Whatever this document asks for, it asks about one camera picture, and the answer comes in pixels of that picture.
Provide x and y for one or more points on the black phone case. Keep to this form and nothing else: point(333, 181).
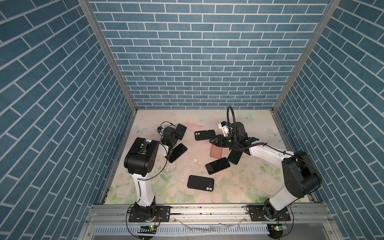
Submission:
point(204, 135)
point(200, 183)

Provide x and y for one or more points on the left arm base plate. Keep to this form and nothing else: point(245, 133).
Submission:
point(140, 214)

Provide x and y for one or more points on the black phone lower centre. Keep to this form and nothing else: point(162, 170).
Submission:
point(217, 166)

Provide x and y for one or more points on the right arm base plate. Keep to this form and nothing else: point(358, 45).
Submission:
point(261, 212)

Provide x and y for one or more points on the blue-edged black phone right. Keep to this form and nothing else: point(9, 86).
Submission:
point(234, 156)

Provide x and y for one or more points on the aluminium front rail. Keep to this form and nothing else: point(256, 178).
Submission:
point(302, 213)

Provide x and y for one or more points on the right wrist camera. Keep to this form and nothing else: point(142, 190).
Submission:
point(226, 128)

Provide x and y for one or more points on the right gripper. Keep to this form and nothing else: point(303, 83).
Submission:
point(219, 140)

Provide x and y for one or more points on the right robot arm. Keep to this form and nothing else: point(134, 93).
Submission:
point(300, 176)

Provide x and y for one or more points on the purple-edged black phone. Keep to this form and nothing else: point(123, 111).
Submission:
point(178, 151)

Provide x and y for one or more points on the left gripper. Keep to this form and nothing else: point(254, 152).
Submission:
point(174, 132)

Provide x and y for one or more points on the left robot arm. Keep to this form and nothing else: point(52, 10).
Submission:
point(140, 161)

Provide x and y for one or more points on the white slotted cable duct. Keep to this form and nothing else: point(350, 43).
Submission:
point(179, 230)

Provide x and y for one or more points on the pink phone case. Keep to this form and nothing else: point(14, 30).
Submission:
point(216, 152)

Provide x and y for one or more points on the light blue phone case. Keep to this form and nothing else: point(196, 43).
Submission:
point(180, 131)

